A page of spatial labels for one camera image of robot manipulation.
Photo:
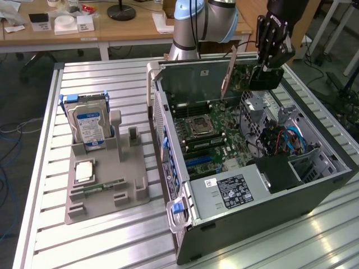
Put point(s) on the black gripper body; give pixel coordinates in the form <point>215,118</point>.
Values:
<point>286,11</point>

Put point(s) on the graphics card with metal bracket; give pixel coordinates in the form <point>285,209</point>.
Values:
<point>266,81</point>

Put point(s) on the wooden cabinet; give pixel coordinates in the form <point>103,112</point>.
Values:
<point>249,16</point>

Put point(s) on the black floor stand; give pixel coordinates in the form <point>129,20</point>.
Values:
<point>336,81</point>

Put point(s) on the silver drive cage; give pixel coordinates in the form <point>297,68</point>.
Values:
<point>261,109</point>

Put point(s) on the brown cardboard box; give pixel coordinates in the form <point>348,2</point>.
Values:
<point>168,8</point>

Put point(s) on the white paper stack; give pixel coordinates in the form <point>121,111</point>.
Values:
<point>162,23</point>

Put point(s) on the CPU socket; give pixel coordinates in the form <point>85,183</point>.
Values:
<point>201,124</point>

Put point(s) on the silver disk bay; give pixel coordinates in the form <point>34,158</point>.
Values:
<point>322,165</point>

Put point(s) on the green motherboard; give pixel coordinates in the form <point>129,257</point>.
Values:
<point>224,151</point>

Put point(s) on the black fan shroud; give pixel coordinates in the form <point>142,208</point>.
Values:
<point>277,173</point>

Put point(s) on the installed RAM stick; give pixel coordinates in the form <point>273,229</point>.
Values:
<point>204,144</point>

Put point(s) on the silver chipset heatsink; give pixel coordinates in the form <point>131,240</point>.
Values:
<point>232,164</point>

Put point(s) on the blue expansion slot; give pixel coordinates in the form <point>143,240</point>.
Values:
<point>199,161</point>

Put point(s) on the wooden desk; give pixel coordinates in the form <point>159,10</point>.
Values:
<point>126,30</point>

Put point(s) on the black lamp base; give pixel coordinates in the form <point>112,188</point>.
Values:
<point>121,12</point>

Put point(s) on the grey power supply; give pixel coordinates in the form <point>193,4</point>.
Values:
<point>213,201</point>

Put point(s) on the dark grey PC case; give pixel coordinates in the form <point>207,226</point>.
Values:
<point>252,224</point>

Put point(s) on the red package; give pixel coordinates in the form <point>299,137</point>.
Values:
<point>87,8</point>

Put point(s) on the plain white box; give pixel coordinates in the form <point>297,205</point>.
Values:
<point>85,23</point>

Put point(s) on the hard disk in blue caddy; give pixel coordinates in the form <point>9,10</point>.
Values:
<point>87,126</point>

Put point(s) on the white box with bowl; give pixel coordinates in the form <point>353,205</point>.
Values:
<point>65,26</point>

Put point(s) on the white tape roll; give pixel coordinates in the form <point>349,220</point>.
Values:
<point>53,2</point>

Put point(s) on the green RAM stick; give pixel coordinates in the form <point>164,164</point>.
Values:
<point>103,185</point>

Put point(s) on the silver CPU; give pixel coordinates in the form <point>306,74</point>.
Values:
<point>84,171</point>

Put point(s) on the grey parts rack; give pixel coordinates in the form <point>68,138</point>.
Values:
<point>106,201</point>

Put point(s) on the white box with black top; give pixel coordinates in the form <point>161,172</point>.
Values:
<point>39,21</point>

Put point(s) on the black chair base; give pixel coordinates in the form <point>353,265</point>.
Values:
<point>36,60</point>

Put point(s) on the white paper label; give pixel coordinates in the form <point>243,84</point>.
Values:
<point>14,28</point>

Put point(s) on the clear plastic bag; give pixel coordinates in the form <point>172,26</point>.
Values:
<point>11,14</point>

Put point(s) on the white desk frame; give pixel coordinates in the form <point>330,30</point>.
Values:
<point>332,15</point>

